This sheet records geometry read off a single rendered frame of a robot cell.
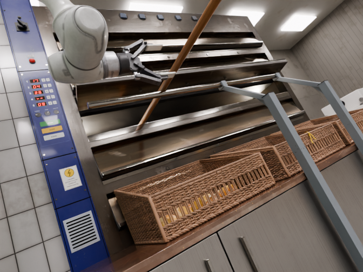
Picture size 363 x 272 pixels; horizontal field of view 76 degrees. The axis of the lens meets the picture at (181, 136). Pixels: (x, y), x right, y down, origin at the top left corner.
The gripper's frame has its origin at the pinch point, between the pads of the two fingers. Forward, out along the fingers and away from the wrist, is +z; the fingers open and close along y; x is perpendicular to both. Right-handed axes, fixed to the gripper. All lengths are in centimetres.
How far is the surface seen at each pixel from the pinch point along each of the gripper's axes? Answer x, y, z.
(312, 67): -366, -199, 899
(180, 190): -7, 49, -12
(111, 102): -18.1, 4.9, -20.8
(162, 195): -6, 48, -19
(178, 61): 1.3, 1.6, 4.9
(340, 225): 4, 85, 40
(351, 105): -206, 14, 609
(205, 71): -40, -20, 57
